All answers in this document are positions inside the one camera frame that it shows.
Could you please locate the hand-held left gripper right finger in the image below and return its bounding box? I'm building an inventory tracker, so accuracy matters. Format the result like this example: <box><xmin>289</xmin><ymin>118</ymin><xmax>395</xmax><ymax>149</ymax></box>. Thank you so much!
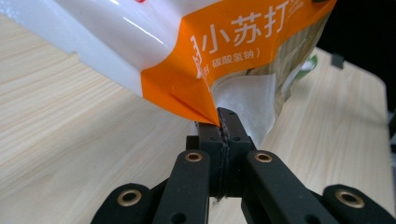
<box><xmin>217</xmin><ymin>106</ymin><xmax>259</xmax><ymax>198</ymax></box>

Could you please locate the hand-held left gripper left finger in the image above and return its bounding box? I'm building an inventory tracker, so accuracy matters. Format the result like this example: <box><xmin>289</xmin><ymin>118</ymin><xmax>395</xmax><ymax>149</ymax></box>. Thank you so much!
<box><xmin>186</xmin><ymin>120</ymin><xmax>226</xmax><ymax>198</ymax></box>

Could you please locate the green and white powder packet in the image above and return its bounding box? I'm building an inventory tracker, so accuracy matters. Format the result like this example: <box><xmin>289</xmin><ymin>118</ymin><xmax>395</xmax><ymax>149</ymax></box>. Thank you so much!
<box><xmin>293</xmin><ymin>54</ymin><xmax>319</xmax><ymax>81</ymax></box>

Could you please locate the white and orange powder packet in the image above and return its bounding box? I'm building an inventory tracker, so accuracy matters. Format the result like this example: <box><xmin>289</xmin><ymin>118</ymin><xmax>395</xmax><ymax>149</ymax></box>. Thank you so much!
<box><xmin>0</xmin><ymin>0</ymin><xmax>339</xmax><ymax>147</ymax></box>

